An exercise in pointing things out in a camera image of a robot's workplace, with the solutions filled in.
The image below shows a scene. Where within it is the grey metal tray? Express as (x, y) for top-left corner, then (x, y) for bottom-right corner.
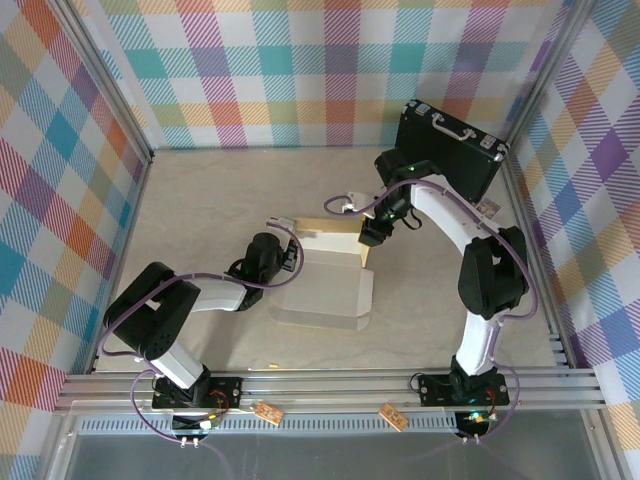
(38, 399), (624, 480)

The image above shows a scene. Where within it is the black briefcase silver handle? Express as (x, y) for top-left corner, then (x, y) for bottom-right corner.
(394, 98), (511, 205)

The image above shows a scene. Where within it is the aluminium corner post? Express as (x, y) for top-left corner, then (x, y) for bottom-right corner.
(47, 0), (155, 165)
(502, 0), (604, 151)

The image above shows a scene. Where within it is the small black controller board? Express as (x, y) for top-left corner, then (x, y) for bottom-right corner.
(453, 408), (501, 432)
(172, 412), (224, 435)

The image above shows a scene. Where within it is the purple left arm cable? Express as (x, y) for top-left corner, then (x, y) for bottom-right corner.
(97, 227), (306, 444)

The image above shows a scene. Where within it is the wide aluminium extrusion beam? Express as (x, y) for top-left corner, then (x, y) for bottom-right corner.
(53, 368), (609, 412)

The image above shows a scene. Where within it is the cardboard folding box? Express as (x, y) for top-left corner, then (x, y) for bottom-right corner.
(269, 215), (376, 333)

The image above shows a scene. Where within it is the grey slotted cable duct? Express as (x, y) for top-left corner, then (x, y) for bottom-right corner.
(79, 417), (461, 436)

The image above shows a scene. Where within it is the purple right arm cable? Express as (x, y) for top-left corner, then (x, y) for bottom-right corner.
(323, 177), (540, 445)

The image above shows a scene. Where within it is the aluminium side rail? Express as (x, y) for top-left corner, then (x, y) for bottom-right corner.
(499, 147), (576, 371)
(85, 152), (155, 376)

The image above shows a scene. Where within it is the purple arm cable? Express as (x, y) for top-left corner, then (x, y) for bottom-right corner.
(97, 227), (306, 444)
(323, 177), (540, 445)

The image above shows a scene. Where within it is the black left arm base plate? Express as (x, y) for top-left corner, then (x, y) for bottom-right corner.
(152, 377), (245, 409)

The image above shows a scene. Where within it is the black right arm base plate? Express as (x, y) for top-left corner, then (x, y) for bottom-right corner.
(417, 372), (511, 407)

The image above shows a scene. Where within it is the orange printed tag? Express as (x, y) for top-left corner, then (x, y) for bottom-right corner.
(378, 402), (409, 431)
(253, 402), (284, 426)

